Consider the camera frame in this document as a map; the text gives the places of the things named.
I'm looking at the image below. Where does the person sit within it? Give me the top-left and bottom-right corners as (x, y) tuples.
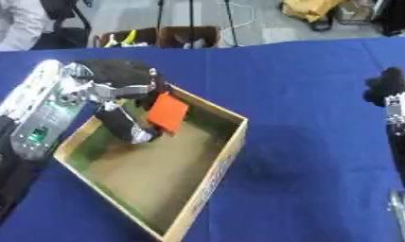
(0, 0), (57, 53)

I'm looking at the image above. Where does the black office chair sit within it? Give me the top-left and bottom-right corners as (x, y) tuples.
(31, 0), (94, 51)

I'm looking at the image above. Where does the tan cardboard box green inside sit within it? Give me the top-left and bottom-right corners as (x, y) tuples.
(51, 84), (251, 242)

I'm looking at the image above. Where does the orange block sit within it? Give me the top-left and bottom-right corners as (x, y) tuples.
(144, 91), (191, 134)

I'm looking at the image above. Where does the brown cardboard box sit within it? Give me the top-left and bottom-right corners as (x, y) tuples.
(156, 26), (222, 49)
(93, 26), (160, 49)

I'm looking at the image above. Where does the black bag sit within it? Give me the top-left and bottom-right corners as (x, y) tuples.
(373, 0), (405, 37)

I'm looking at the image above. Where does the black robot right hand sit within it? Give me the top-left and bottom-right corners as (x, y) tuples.
(361, 66), (405, 187)

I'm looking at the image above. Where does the yellow bag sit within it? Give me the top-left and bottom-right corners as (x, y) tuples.
(278, 0), (345, 24)

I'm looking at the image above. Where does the black tripod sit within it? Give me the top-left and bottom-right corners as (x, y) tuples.
(154, 0), (242, 49)

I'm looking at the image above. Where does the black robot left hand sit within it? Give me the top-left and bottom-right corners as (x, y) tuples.
(62, 58), (173, 146)

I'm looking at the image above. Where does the yellow toy banana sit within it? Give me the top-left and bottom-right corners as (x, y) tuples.
(119, 29), (140, 45)

